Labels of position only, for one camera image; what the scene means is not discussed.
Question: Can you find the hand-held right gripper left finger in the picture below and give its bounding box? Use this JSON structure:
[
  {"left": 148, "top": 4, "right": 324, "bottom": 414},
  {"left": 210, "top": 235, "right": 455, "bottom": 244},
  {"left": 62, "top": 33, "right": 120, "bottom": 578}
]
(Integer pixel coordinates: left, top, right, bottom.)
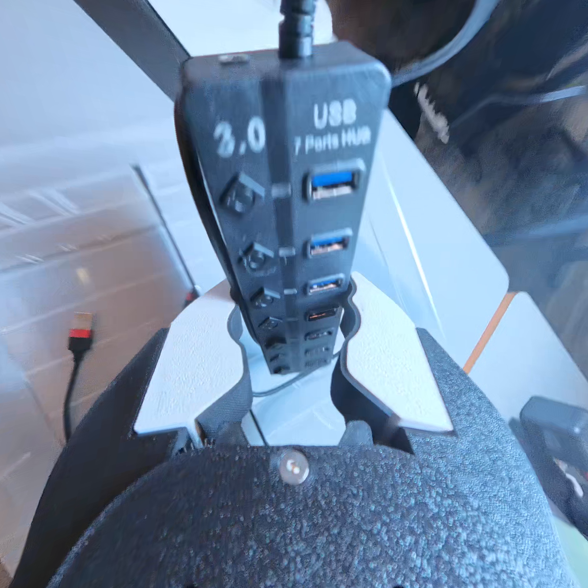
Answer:
[{"left": 132, "top": 293, "right": 252, "bottom": 448}]

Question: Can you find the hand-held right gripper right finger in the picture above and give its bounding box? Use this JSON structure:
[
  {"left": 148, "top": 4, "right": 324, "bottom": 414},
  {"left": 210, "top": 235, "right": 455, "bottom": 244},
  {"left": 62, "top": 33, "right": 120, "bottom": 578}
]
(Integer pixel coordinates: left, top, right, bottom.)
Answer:
[{"left": 332, "top": 271, "right": 455, "bottom": 443}]

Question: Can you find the red black USB cable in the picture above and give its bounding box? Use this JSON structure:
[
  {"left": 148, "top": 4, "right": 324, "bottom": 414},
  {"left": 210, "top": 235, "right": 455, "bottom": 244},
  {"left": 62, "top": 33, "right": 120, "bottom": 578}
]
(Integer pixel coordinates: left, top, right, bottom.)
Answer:
[{"left": 63, "top": 287, "right": 201, "bottom": 441}]

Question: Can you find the clear plastic bin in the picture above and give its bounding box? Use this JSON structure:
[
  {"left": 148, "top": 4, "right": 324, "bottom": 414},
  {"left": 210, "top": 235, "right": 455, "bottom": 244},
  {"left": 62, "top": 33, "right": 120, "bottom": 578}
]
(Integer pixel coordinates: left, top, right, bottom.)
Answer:
[{"left": 0, "top": 163, "right": 200, "bottom": 488}]

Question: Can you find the black multi-port USB hub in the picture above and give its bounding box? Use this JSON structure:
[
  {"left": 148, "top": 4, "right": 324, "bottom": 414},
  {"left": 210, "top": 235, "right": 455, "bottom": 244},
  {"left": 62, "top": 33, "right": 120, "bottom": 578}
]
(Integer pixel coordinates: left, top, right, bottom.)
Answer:
[{"left": 175, "top": 41, "right": 392, "bottom": 375}]

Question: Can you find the black hub cable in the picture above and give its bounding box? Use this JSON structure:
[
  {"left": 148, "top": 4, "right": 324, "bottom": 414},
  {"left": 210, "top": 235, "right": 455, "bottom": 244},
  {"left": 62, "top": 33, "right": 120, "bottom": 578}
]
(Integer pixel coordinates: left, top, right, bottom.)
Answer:
[{"left": 253, "top": 0, "right": 497, "bottom": 397}]

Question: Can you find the black device with red button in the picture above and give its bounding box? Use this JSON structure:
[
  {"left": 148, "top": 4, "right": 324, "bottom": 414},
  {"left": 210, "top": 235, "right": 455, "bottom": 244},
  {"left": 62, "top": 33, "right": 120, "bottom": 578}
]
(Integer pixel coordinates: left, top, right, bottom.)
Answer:
[{"left": 510, "top": 396, "right": 588, "bottom": 524}]

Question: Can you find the black tape strip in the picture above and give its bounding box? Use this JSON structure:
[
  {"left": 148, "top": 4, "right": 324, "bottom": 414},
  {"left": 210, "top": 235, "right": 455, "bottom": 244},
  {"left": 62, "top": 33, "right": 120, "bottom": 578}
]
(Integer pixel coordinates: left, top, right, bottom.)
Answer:
[{"left": 73, "top": 0, "right": 193, "bottom": 100}]

